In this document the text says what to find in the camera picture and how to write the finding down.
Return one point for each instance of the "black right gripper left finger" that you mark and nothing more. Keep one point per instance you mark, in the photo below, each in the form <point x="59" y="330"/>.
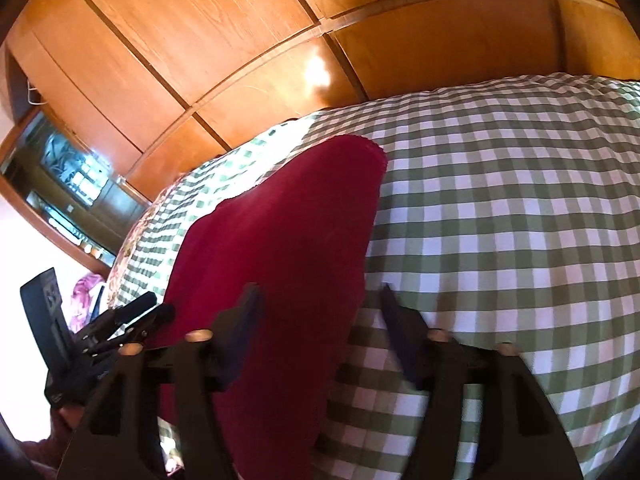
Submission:
<point x="118" y="436"/>

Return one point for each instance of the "red cloth garment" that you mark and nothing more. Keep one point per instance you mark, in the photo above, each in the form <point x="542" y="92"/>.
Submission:
<point x="301" y="236"/>

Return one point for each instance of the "person's left hand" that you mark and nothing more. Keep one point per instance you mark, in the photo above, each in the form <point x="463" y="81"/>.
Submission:
<point x="47" y="454"/>

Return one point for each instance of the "pink fabric item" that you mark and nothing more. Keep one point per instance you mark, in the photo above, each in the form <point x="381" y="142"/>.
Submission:
<point x="78" y="309"/>

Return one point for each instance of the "floral patterned bedspread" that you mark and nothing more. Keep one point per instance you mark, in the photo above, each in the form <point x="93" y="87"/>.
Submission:
<point x="116" y="291"/>

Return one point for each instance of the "dark wooden shelf unit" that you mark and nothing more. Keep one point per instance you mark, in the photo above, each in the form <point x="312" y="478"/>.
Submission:
<point x="67" y="192"/>

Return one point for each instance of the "green white checkered bedsheet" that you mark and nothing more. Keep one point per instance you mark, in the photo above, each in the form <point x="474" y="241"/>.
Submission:
<point x="509" y="211"/>

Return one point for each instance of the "orange wooden wardrobe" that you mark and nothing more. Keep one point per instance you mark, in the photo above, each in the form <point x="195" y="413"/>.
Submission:
<point x="158" y="86"/>

